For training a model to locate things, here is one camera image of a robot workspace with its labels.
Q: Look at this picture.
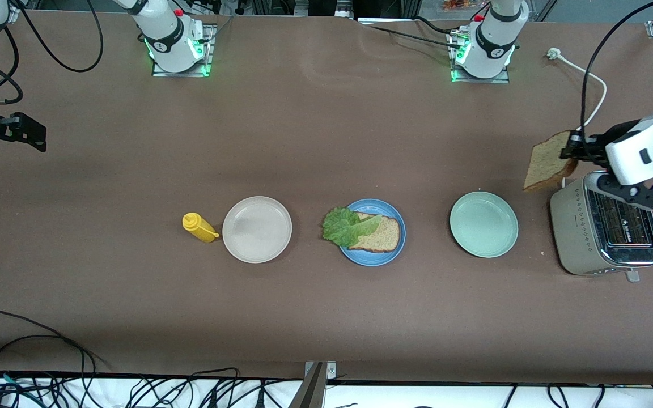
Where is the brown bread slice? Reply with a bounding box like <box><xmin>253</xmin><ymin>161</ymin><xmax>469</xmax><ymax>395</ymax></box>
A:
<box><xmin>524</xmin><ymin>130</ymin><xmax>579</xmax><ymax>192</ymax></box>
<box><xmin>349</xmin><ymin>212</ymin><xmax>401</xmax><ymax>253</ymax></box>

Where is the yellow mustard squeeze bottle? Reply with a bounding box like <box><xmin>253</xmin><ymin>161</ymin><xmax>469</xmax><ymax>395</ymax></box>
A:
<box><xmin>182</xmin><ymin>212</ymin><xmax>220</xmax><ymax>244</ymax></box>

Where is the green lettuce leaf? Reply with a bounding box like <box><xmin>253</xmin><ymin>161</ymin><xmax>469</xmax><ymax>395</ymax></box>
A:
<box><xmin>321</xmin><ymin>207</ymin><xmax>384</xmax><ymax>249</ymax></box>

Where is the pale green round plate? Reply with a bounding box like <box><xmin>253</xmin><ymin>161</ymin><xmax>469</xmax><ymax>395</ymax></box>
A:
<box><xmin>449</xmin><ymin>191</ymin><xmax>519</xmax><ymax>259</ymax></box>

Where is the blue round plate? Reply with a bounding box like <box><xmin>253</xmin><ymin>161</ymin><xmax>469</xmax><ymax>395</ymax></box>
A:
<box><xmin>336</xmin><ymin>198</ymin><xmax>406</xmax><ymax>267</ymax></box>

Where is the beige round plate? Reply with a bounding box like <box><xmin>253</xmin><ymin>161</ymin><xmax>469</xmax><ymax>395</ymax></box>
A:
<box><xmin>222</xmin><ymin>195</ymin><xmax>293</xmax><ymax>264</ymax></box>

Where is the beige chrome toaster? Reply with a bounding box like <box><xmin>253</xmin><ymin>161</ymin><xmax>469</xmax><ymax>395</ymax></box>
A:
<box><xmin>549</xmin><ymin>169</ymin><xmax>653</xmax><ymax>283</ymax></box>

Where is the grey metal strut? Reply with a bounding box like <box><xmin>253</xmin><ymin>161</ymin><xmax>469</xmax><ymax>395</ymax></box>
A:
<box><xmin>288</xmin><ymin>363</ymin><xmax>327</xmax><ymax>408</ymax></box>

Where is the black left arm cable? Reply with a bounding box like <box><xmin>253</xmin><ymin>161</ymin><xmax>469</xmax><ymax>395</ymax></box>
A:
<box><xmin>580</xmin><ymin>0</ymin><xmax>653</xmax><ymax>165</ymax></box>

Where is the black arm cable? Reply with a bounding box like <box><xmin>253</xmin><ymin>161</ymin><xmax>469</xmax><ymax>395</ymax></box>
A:
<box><xmin>580</xmin><ymin>0</ymin><xmax>653</xmax><ymax>165</ymax></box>
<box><xmin>0</xmin><ymin>0</ymin><xmax>104</xmax><ymax>105</ymax></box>

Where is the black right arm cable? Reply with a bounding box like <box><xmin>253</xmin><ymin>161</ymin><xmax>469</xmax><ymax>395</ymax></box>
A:
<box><xmin>0</xmin><ymin>0</ymin><xmax>104</xmax><ymax>105</ymax></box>

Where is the white toaster power cord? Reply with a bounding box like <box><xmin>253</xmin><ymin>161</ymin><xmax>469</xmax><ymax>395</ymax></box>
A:
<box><xmin>548</xmin><ymin>48</ymin><xmax>608</xmax><ymax>132</ymax></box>

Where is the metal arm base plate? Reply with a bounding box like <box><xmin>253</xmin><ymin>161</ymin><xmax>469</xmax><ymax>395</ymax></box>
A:
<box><xmin>450</xmin><ymin>28</ymin><xmax>511</xmax><ymax>84</ymax></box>
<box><xmin>151</xmin><ymin>23</ymin><xmax>215</xmax><ymax>78</ymax></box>

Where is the black base cable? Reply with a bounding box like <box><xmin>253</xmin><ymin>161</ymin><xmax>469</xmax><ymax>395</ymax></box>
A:
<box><xmin>367</xmin><ymin>24</ymin><xmax>463</xmax><ymax>49</ymax></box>

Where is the black floor cable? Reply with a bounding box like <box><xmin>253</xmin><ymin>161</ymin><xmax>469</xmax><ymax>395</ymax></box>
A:
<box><xmin>189</xmin><ymin>367</ymin><xmax>243</xmax><ymax>397</ymax></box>

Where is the metal table edge bracket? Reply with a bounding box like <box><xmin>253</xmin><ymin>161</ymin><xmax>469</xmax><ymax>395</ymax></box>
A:
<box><xmin>306</xmin><ymin>361</ymin><xmax>337</xmax><ymax>379</ymax></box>

